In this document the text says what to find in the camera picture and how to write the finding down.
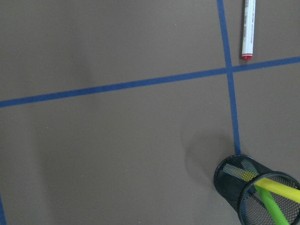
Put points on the red white marker pen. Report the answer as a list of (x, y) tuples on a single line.
[(248, 30)]

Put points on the black mesh pen cup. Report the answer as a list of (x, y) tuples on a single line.
[(232, 188)]

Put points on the green highlighter pen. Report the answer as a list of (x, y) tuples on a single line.
[(258, 206)]

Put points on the yellow highlighter pen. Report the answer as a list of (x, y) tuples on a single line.
[(250, 173)]

